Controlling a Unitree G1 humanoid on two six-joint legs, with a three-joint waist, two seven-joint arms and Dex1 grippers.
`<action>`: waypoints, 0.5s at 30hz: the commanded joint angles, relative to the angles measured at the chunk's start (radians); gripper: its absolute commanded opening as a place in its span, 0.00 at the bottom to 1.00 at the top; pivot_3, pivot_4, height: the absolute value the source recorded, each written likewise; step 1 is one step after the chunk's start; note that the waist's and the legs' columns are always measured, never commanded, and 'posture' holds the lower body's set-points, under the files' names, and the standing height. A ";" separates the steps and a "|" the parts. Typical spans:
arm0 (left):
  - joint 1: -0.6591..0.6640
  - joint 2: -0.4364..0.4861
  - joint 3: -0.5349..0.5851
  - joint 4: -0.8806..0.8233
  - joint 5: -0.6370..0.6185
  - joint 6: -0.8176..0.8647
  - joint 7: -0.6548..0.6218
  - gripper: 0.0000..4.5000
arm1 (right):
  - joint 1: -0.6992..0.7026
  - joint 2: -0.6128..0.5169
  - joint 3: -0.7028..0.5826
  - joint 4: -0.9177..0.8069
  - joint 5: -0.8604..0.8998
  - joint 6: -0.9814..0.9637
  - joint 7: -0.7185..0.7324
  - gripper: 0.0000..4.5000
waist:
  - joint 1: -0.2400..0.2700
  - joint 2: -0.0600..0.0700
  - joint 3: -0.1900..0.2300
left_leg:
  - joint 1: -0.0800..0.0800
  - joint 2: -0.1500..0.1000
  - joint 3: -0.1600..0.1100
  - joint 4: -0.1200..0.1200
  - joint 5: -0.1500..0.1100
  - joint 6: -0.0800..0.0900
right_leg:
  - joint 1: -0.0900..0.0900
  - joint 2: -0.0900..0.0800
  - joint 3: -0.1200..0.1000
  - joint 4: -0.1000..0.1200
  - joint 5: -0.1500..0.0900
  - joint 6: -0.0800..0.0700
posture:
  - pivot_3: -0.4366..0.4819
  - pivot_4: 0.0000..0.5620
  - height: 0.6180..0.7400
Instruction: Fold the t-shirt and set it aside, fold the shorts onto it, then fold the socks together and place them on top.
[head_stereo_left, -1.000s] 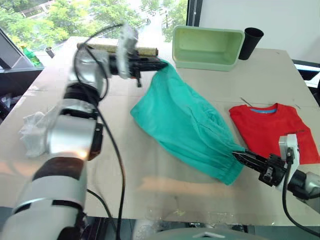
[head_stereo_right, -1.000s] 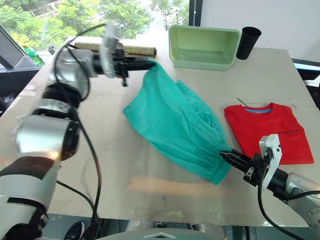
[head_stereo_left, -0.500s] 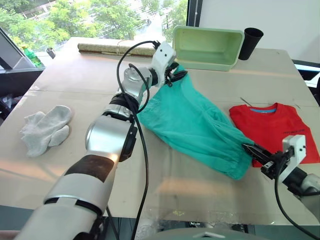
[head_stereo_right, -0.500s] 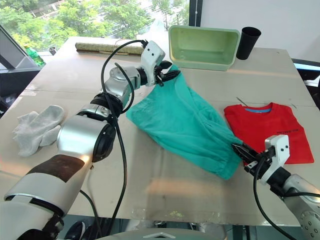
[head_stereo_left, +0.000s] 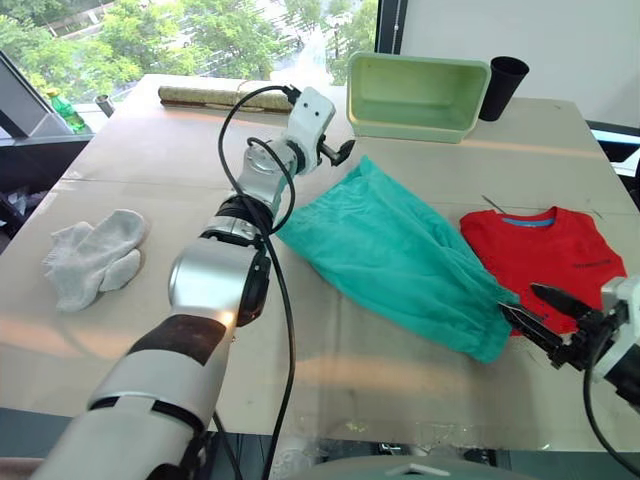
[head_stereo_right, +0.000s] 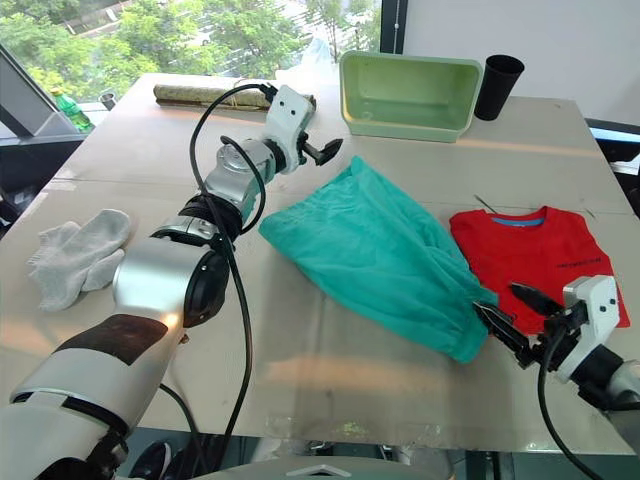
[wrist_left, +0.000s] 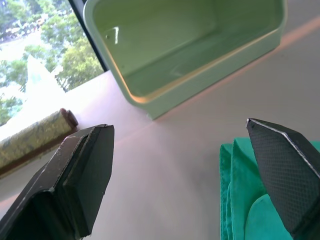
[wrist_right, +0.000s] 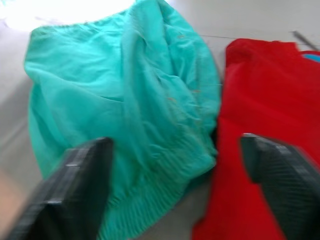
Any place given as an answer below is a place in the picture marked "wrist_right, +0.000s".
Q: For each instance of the red t-shirt with blue print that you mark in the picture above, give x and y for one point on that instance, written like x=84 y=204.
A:
x=262 y=112

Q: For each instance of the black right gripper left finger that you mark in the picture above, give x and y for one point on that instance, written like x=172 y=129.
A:
x=65 y=190

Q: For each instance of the turquoise green shorts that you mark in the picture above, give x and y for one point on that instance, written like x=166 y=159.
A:
x=112 y=100

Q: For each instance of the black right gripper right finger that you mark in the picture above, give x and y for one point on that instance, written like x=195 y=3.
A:
x=287 y=180

